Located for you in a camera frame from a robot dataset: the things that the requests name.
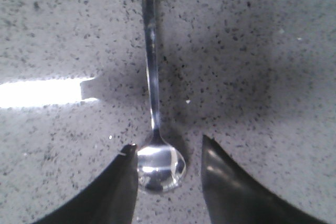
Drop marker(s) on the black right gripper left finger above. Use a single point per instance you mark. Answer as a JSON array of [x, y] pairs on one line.
[[110, 198]]

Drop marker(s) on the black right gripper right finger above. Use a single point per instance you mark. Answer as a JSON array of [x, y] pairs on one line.
[[233, 196]]

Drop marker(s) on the silver metal spoon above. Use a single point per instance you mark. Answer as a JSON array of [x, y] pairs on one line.
[[161, 166]]

